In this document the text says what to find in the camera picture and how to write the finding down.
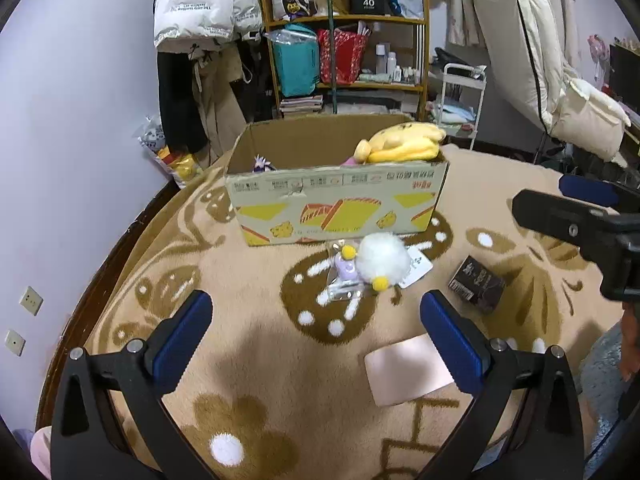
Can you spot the yellow dog plush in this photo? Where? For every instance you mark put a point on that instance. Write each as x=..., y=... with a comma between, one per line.
x=405, y=145

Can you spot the small purple white toy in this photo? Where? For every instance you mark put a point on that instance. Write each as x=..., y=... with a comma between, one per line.
x=262, y=164

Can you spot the beige pants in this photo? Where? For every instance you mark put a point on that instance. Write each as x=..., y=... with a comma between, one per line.
x=215, y=110

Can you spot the plastic bag with snacks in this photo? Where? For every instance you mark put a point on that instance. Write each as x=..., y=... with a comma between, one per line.
x=172, y=157

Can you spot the pale pink card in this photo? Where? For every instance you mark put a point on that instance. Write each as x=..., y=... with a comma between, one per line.
x=405, y=372

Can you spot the white puffer jacket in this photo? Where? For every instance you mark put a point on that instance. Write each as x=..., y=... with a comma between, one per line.
x=200, y=5

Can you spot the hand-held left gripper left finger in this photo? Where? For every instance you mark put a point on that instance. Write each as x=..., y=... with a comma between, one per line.
x=182, y=342

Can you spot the pink plush toy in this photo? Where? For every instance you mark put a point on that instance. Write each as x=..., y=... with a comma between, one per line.
x=350, y=161

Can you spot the black tissue pack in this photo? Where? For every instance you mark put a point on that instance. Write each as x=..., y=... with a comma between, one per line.
x=475, y=285

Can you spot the stack of books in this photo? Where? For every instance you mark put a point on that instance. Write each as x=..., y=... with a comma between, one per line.
x=300, y=106

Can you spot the black screen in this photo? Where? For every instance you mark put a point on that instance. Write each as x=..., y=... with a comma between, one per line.
x=625, y=72

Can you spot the person's right hand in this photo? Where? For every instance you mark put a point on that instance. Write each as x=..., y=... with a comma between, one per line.
x=631, y=345

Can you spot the group of cosmetic bottles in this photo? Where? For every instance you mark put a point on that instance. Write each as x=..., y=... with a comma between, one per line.
x=395, y=67

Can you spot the white fluffy duck plush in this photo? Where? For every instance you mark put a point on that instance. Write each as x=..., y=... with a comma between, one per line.
x=382, y=257

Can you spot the beige printed blanket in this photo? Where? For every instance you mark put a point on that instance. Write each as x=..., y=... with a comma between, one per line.
x=280, y=360

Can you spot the printed cardboard box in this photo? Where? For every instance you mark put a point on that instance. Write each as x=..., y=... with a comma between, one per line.
x=340, y=210

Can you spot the grey fuzzy cloth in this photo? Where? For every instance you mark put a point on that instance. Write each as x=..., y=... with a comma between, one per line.
x=602, y=385

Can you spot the red bag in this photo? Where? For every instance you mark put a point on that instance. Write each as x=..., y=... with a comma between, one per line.
x=345, y=57

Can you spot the wooden shelf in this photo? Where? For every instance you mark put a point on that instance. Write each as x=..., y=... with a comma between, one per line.
x=395, y=19

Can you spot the green pole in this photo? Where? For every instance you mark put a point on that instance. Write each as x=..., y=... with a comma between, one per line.
x=331, y=60

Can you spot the black coat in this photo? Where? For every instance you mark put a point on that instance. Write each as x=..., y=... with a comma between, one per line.
x=172, y=105

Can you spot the wall outlet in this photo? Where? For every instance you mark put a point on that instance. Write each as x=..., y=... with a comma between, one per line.
x=15, y=343
x=31, y=301

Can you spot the white trolley cart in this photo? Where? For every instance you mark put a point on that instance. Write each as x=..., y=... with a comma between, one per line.
x=477, y=90

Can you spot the dark hanging garment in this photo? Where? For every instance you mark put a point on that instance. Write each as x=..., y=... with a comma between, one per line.
x=252, y=85

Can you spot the white recliner chair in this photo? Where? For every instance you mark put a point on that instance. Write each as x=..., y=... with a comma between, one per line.
x=505, y=35

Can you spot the white card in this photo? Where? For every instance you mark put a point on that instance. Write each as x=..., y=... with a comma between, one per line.
x=419, y=265

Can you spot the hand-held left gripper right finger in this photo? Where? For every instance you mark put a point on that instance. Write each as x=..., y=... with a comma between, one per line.
x=450, y=345

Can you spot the teal bag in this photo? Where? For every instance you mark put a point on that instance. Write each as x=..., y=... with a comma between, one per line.
x=297, y=65

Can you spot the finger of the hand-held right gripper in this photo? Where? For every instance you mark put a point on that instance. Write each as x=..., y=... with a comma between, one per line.
x=555, y=217
x=587, y=191

